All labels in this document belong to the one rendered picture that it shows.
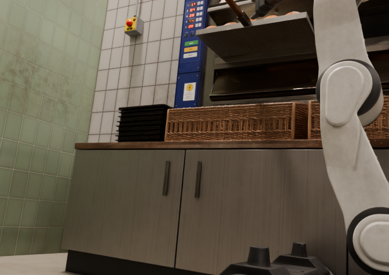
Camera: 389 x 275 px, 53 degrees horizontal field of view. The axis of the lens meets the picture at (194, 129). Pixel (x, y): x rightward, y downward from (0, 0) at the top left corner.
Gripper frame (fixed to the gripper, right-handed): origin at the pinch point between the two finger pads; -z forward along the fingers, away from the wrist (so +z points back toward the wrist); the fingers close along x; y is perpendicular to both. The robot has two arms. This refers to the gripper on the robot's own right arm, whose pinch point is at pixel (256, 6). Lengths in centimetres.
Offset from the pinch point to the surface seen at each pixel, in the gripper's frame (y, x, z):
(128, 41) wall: -25, -18, -111
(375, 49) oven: 59, 8, 12
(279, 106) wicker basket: 2, 48, 16
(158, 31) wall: -12, -22, -91
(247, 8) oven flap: 15.5, -18.7, -31.2
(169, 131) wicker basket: -25, 56, -22
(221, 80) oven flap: 15, 15, -53
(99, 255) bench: -42, 110, -47
